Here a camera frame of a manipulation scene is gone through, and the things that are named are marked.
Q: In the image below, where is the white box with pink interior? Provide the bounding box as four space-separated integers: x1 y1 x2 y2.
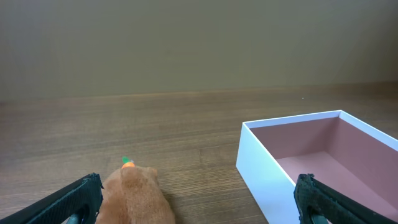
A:
236 110 397 223

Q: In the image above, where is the brown plush toy with carrot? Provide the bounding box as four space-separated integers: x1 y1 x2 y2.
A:
96 157 176 224

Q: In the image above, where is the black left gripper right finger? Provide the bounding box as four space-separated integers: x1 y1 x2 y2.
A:
294 174 397 224

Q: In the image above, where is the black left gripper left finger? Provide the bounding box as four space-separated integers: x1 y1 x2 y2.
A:
1 173 103 224

